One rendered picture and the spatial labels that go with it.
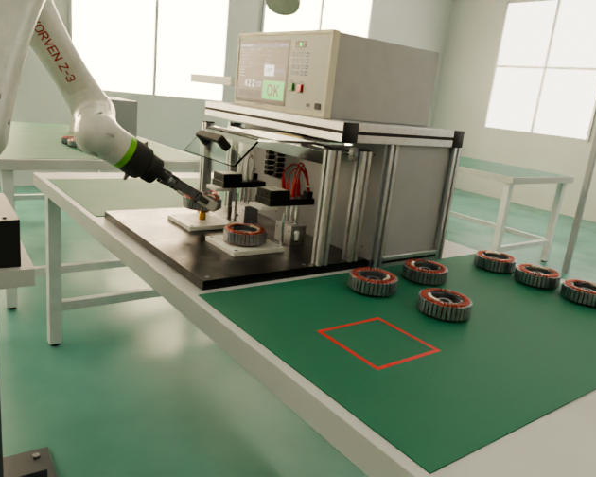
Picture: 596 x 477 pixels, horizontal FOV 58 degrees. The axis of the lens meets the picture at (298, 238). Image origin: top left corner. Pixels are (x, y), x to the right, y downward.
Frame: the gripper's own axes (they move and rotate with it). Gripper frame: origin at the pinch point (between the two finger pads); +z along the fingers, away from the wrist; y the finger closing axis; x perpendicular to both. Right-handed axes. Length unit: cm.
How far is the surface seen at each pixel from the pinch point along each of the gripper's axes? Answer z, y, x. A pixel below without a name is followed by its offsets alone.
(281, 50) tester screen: -10.4, 14.1, 44.1
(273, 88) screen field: -5.4, 12.2, 35.6
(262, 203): 2.1, 24.3, 6.4
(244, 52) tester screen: -10.1, -4.7, 43.6
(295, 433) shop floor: 75, 11, -53
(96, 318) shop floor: 46, -111, -70
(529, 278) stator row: 53, 71, 24
